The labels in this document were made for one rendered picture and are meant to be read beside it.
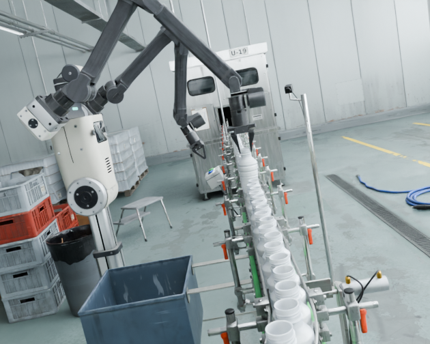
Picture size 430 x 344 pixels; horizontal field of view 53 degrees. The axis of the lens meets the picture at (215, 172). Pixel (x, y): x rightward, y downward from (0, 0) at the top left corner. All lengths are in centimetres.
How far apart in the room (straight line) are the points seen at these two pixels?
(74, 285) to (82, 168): 193
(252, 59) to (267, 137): 114
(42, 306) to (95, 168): 235
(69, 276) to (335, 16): 1023
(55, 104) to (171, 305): 79
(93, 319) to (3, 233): 256
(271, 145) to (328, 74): 605
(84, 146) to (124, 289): 56
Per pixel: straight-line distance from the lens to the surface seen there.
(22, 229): 378
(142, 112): 1199
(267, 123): 632
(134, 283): 161
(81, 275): 352
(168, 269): 157
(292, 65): 1196
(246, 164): 151
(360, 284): 89
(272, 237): 91
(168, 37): 197
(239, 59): 630
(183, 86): 207
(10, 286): 396
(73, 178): 178
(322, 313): 78
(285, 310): 63
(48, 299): 391
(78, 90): 155
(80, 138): 173
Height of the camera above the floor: 147
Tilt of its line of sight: 10 degrees down
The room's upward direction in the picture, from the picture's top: 11 degrees counter-clockwise
